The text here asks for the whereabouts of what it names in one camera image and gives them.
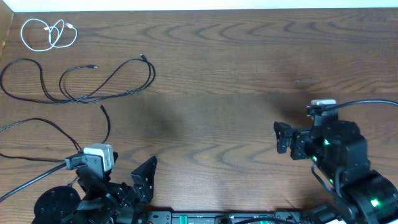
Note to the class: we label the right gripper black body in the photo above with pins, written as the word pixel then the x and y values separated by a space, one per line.
pixel 301 138

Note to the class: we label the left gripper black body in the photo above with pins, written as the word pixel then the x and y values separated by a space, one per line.
pixel 115 194

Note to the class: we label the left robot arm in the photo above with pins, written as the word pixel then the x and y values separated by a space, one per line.
pixel 59 204

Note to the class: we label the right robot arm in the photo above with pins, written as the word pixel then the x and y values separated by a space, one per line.
pixel 340 152

